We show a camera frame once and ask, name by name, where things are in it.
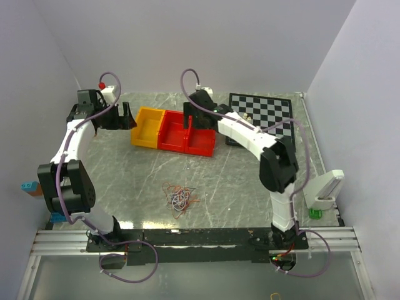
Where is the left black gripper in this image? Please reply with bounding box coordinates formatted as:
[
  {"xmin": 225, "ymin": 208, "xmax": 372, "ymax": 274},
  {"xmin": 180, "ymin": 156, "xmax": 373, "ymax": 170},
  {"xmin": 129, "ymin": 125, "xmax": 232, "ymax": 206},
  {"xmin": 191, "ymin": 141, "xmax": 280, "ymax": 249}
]
[{"xmin": 96, "ymin": 102, "xmax": 136, "ymax": 131}]

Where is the orange thin cable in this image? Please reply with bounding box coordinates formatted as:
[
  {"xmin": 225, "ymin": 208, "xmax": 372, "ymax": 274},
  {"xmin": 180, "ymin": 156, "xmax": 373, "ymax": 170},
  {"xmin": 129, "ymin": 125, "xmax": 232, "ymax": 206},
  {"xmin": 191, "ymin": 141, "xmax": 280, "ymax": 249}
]
[{"xmin": 161, "ymin": 182, "xmax": 201, "ymax": 220}]

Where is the purple thin cable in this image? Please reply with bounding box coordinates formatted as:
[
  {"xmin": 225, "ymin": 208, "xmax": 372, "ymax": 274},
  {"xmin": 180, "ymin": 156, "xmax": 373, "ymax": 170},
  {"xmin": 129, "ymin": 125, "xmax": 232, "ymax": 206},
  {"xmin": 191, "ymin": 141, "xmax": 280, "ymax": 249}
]
[{"xmin": 165, "ymin": 186, "xmax": 198, "ymax": 215}]

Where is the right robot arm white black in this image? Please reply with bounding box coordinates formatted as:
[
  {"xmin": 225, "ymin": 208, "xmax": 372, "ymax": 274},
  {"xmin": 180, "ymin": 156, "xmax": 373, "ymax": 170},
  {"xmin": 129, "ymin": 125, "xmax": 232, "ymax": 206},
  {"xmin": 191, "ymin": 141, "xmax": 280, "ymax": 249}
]
[{"xmin": 184, "ymin": 89, "xmax": 299, "ymax": 249}]

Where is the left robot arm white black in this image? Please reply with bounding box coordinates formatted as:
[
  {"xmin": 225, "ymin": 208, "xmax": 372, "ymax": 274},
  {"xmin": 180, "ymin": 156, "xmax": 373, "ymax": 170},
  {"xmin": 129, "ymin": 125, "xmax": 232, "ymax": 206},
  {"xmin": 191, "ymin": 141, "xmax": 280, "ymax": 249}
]
[{"xmin": 37, "ymin": 83, "xmax": 137, "ymax": 251}]

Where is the yellow plastic bin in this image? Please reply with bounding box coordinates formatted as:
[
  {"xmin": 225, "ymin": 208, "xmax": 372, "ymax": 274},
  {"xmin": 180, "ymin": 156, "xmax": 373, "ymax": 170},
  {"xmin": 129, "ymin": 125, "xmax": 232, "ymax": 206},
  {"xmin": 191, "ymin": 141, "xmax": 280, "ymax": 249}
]
[{"xmin": 131, "ymin": 106, "xmax": 165, "ymax": 149}]

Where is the red bin middle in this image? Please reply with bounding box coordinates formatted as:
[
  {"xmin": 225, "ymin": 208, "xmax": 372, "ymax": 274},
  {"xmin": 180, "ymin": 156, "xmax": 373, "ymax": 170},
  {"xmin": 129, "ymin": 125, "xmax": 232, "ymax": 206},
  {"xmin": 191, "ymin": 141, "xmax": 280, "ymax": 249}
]
[{"xmin": 157, "ymin": 110, "xmax": 188, "ymax": 153}]

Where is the red bin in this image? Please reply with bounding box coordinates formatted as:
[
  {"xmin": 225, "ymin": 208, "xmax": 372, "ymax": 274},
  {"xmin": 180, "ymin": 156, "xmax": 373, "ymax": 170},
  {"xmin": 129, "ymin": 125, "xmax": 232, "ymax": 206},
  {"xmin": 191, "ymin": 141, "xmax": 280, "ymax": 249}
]
[
  {"xmin": 157, "ymin": 110, "xmax": 188, "ymax": 153},
  {"xmin": 184, "ymin": 128, "xmax": 216, "ymax": 157}
]

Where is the red bin right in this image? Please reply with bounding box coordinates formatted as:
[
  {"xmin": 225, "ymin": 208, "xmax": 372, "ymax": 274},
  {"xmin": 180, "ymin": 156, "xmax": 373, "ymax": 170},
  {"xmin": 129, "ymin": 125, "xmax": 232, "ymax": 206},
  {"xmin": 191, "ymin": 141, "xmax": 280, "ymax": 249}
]
[{"xmin": 184, "ymin": 128, "xmax": 216, "ymax": 157}]

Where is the black white chessboard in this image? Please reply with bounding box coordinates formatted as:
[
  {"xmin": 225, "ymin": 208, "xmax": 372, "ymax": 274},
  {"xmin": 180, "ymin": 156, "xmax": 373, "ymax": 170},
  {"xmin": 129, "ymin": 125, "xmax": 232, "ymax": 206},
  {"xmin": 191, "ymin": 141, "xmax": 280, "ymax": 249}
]
[{"xmin": 225, "ymin": 93, "xmax": 296, "ymax": 148}]

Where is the blue orange toy block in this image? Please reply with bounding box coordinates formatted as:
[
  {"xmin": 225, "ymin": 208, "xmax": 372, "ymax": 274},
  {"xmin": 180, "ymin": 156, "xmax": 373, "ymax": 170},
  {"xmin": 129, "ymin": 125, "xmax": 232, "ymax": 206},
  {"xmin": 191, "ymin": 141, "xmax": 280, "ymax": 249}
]
[{"xmin": 21, "ymin": 181, "xmax": 43, "ymax": 197}]

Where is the blue lego block stack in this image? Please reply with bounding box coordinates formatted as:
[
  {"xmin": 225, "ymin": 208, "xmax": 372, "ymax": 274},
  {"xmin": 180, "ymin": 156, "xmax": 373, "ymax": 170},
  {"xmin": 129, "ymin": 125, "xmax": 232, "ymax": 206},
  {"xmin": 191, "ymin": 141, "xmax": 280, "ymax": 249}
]
[{"xmin": 50, "ymin": 212, "xmax": 66, "ymax": 224}]

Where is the white stand device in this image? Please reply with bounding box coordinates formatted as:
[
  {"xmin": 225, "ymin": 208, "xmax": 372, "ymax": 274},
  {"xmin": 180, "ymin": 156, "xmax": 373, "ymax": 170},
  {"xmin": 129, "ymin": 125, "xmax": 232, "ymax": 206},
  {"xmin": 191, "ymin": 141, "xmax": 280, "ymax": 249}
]
[{"xmin": 304, "ymin": 169, "xmax": 345, "ymax": 211}]

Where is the green small clip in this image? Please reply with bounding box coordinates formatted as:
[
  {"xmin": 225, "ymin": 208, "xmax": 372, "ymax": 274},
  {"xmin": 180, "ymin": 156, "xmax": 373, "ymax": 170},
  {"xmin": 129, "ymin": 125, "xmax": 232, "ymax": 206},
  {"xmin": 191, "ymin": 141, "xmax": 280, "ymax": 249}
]
[{"xmin": 309, "ymin": 209, "xmax": 323, "ymax": 220}]

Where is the yellow rubber band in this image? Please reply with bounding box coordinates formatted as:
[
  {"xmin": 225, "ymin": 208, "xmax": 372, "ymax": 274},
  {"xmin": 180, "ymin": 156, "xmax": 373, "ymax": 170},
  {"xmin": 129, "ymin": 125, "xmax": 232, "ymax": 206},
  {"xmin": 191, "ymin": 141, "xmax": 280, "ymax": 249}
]
[{"xmin": 270, "ymin": 292, "xmax": 281, "ymax": 300}]

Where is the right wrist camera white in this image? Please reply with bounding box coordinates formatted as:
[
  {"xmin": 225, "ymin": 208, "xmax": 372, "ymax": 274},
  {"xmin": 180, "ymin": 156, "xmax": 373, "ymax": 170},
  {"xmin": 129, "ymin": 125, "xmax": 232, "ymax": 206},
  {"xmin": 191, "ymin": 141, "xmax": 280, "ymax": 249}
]
[{"xmin": 196, "ymin": 84, "xmax": 213, "ymax": 96}]

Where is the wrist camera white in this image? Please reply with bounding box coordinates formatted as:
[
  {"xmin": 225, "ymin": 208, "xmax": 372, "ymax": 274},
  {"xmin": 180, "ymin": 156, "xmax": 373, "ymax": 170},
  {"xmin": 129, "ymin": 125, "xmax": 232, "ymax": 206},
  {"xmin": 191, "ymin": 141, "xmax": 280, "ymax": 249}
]
[
  {"xmin": 196, "ymin": 84, "xmax": 213, "ymax": 96},
  {"xmin": 98, "ymin": 82, "xmax": 120, "ymax": 104}
]

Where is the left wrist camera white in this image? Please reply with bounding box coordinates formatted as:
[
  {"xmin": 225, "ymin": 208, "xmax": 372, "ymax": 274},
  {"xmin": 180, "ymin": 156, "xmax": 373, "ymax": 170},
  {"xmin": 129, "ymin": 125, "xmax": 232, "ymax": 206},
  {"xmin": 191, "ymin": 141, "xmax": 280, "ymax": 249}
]
[{"xmin": 98, "ymin": 82, "xmax": 120, "ymax": 104}]

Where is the aluminium rail frame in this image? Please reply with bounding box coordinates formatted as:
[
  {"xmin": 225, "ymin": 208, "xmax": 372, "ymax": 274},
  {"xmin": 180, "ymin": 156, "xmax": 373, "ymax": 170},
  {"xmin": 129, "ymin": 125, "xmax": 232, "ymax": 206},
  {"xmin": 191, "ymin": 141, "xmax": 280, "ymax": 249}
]
[{"xmin": 17, "ymin": 227, "xmax": 376, "ymax": 299}]

